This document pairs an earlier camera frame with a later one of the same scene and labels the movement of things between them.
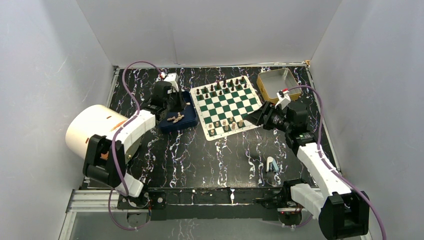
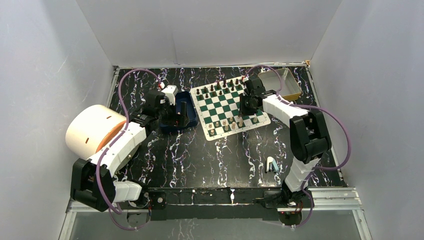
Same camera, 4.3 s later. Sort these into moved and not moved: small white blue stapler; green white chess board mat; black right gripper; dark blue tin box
Moved: black right gripper
Not moved: green white chess board mat; small white blue stapler; dark blue tin box
